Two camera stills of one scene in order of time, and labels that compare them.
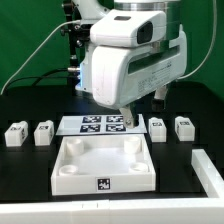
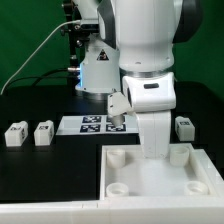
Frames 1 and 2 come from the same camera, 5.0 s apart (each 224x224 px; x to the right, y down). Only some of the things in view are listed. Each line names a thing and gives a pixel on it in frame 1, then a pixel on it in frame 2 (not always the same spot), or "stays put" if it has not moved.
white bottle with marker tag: [184, 129] stays put
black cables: [41, 77] stays put
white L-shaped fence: [208, 210] stays put
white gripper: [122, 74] → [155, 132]
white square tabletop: [102, 163] → [186, 173]
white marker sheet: [99, 125] stays put
